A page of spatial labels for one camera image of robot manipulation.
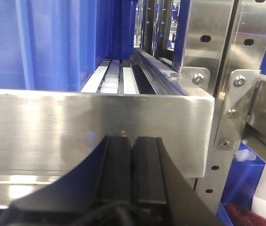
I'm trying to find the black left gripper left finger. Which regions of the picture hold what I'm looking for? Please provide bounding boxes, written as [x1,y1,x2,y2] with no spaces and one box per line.
[0,137,133,226]

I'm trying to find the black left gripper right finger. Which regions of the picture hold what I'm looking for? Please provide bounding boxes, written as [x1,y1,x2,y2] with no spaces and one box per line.
[132,137,222,226]

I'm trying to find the dark red cloth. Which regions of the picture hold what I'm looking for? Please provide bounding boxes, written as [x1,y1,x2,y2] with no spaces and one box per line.
[225,202,266,226]

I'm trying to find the blue bin lower right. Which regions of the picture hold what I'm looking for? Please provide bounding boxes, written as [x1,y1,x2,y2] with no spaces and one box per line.
[217,142,266,226]

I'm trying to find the white roller track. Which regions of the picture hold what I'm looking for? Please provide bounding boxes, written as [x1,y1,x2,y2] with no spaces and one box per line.
[81,60,139,94]

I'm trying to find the large blue plastic bin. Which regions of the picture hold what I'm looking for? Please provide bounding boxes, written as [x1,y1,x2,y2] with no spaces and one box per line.
[0,0,137,91]

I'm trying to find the stainless steel shelf front rail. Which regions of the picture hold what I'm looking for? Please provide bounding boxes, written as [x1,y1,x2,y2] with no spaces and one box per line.
[0,89,214,209]

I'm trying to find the steel corner bracket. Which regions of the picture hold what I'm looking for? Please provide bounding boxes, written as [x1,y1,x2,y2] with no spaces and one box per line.
[214,69,260,151]

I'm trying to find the steel shelf upright post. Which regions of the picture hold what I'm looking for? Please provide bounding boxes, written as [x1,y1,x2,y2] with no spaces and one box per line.
[173,0,266,214]

